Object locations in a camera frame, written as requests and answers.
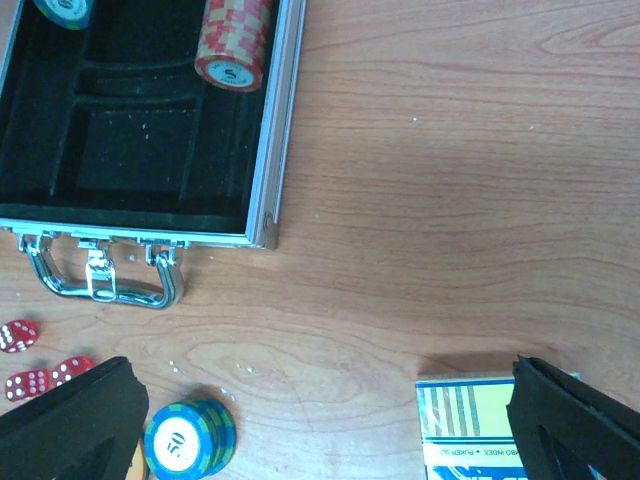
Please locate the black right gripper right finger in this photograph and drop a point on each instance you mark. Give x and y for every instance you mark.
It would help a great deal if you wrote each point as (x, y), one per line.
(565, 429)

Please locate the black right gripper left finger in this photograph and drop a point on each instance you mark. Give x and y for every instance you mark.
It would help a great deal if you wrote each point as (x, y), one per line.
(87, 428)

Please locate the blue poker chip stack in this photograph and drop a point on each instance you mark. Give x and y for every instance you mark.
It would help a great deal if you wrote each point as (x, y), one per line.
(190, 439)
(68, 14)

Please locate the red poker chip stack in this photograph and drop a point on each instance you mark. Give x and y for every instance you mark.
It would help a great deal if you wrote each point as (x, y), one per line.
(232, 43)

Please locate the red die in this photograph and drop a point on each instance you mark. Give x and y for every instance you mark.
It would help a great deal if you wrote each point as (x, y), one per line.
(26, 385)
(18, 336)
(69, 369)

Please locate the orange dealer button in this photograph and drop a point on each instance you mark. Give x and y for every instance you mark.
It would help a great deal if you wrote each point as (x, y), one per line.
(138, 468)

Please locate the blue playing card box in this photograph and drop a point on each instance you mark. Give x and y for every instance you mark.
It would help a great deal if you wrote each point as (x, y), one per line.
(465, 429)

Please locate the aluminium poker case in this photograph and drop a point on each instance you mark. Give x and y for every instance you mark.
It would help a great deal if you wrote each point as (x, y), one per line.
(116, 154)

